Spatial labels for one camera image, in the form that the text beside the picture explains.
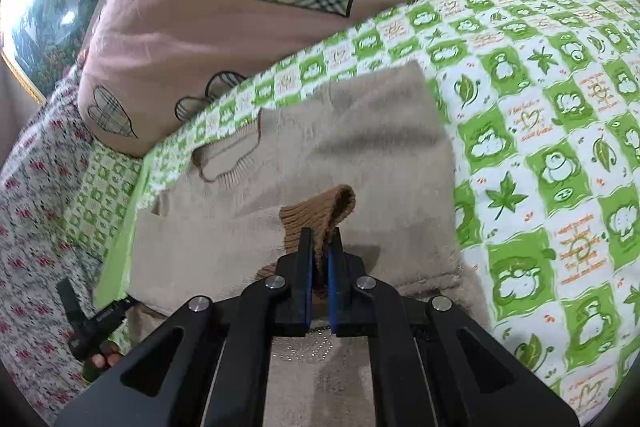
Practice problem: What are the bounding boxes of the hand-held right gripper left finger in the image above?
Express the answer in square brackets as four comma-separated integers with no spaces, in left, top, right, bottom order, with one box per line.
[52,228,321,427]

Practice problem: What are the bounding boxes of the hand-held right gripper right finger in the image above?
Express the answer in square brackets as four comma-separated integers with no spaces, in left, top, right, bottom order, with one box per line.
[325,227,583,427]

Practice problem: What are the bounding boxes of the beige knit sweater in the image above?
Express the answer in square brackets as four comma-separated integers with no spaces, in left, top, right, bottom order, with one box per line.
[125,59,496,427]

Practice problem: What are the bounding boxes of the person's left hand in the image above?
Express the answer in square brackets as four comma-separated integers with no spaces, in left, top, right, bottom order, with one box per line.
[89,351,124,371]

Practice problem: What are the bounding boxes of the floral quilt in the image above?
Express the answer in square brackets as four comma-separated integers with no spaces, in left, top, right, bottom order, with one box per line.
[0,62,132,414]

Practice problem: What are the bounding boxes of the green checked pillow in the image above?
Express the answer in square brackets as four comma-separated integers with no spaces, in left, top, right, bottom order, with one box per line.
[60,141,145,259]

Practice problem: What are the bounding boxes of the green checked bed sheet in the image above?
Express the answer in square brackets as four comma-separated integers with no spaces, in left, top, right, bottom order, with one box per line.
[94,0,640,414]

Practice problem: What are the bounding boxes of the pink duvet with plaid hearts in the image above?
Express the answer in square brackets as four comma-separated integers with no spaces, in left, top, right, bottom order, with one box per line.
[77,0,617,158]

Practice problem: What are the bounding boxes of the gold framed landscape painting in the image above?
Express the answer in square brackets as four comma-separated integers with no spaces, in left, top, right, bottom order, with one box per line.
[0,0,167,104]

